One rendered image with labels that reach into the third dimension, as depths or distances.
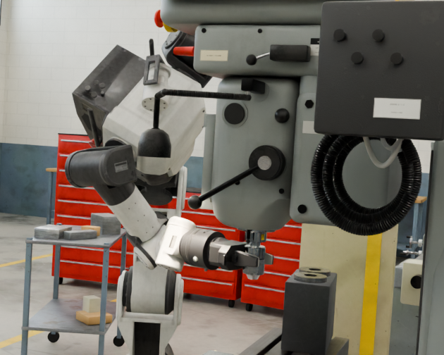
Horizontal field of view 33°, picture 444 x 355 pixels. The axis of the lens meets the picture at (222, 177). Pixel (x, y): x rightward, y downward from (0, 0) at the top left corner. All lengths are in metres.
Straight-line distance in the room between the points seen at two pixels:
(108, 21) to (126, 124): 10.36
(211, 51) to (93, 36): 10.86
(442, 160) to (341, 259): 2.02
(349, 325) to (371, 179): 2.01
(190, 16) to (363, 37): 0.47
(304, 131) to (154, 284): 0.96
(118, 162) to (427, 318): 0.86
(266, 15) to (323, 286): 0.80
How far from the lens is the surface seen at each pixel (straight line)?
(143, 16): 11.98
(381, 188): 1.42
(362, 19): 1.19
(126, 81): 1.99
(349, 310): 3.37
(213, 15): 1.53
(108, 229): 4.86
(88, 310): 4.76
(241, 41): 1.50
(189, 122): 1.96
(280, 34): 1.48
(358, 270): 3.33
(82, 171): 1.89
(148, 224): 1.96
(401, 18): 1.18
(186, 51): 1.78
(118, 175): 1.86
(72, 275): 7.23
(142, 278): 2.26
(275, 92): 1.49
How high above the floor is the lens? 1.50
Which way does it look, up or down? 3 degrees down
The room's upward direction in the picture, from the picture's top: 4 degrees clockwise
